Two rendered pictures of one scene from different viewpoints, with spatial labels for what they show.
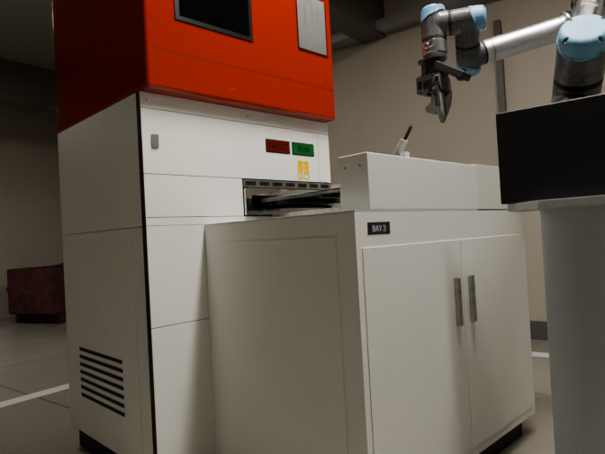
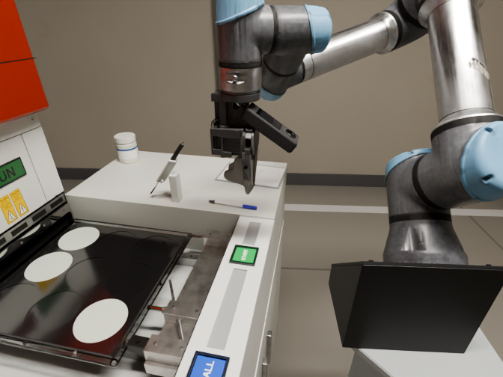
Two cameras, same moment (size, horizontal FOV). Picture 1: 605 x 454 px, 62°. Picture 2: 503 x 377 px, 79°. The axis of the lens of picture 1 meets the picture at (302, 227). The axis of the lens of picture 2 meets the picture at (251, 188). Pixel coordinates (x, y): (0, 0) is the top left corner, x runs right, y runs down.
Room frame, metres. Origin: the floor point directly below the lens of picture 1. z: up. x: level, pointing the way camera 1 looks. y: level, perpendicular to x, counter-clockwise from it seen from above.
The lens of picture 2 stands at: (1.08, -0.14, 1.42)
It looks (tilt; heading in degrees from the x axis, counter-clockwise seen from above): 30 degrees down; 325
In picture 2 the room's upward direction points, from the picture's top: straight up
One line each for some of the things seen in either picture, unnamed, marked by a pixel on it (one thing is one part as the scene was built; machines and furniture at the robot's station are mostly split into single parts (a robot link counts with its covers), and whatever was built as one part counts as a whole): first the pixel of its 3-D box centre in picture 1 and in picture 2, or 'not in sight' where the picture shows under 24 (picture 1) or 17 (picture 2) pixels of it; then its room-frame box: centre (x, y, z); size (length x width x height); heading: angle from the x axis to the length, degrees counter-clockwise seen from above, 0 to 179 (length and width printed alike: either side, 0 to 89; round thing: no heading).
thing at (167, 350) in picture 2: not in sight; (168, 350); (1.44, -0.21, 0.89); 0.08 x 0.03 x 0.03; 44
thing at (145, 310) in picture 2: not in sight; (160, 284); (1.60, -0.25, 0.90); 0.38 x 0.01 x 0.01; 134
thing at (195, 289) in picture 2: not in sight; (199, 294); (1.55, -0.32, 0.87); 0.36 x 0.08 x 0.03; 134
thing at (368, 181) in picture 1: (415, 186); (231, 325); (1.43, -0.33, 0.89); 0.55 x 0.09 x 0.14; 134
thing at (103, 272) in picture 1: (204, 331); not in sight; (2.00, 0.41, 0.41); 0.82 x 0.70 x 0.82; 134
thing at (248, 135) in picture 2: (433, 76); (236, 123); (1.57, -0.44, 1.25); 0.09 x 0.08 x 0.12; 44
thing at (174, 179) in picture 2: (401, 158); (168, 179); (1.82, -0.37, 1.03); 0.06 x 0.04 x 0.13; 44
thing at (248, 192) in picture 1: (291, 202); (8, 265); (1.87, 0.04, 0.89); 0.44 x 0.02 x 0.10; 134
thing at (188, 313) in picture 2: not in sight; (186, 313); (1.50, -0.26, 0.89); 0.08 x 0.03 x 0.03; 44
